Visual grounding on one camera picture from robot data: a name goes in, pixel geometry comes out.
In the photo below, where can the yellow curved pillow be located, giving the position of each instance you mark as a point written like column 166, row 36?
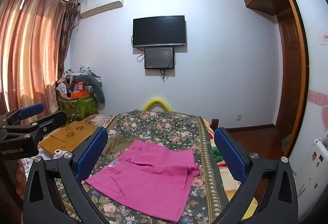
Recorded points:
column 156, row 103

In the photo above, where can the grey plush pillow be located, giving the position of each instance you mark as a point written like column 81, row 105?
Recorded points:
column 98, row 91

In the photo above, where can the white air conditioner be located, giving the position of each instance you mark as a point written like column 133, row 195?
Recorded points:
column 101, row 5

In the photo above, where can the person's left hand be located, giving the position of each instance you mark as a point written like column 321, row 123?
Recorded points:
column 20, row 178

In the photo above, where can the black wall television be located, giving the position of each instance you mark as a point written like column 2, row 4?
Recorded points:
column 158, row 30

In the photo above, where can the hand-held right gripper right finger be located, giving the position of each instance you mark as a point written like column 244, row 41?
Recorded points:
column 228, row 152

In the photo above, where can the floral bedspread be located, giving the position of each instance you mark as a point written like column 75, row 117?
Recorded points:
column 158, row 126

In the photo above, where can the pink pants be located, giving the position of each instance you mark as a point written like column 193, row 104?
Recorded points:
column 153, row 175

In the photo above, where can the striped cloth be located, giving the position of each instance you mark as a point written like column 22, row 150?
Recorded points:
column 101, row 120

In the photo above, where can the colourful fleece blanket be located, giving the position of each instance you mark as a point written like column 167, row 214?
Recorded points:
column 225, row 175

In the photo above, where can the white wall socket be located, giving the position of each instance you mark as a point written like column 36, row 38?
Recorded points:
column 238, row 117

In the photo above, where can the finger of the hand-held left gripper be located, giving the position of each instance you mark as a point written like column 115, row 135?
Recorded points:
column 55, row 117
column 32, row 110

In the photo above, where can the wooden bed post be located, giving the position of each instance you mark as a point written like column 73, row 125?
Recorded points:
column 214, row 125

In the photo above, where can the white appliance with stickers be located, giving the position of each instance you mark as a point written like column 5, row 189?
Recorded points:
column 312, row 172

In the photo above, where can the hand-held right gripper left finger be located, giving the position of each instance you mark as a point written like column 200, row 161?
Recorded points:
column 93, row 152

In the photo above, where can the olive green pants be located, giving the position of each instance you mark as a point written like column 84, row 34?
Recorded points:
column 115, row 146

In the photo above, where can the wooden door frame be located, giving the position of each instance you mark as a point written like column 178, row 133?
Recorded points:
column 299, row 65

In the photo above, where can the small black wall monitor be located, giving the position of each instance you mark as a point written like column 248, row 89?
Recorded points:
column 159, row 58

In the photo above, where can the orange box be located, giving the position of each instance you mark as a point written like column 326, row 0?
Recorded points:
column 76, row 95

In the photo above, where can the pink curtain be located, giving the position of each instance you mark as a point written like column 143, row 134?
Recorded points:
column 28, row 47

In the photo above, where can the wooden lap desk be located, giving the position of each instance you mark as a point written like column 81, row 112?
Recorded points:
column 74, row 134

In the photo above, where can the small white device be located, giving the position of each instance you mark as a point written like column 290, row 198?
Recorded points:
column 58, row 152

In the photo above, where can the green storage box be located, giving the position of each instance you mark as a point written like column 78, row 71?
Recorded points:
column 79, row 107

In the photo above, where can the pile of clothes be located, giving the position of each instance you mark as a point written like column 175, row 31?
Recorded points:
column 82, row 73

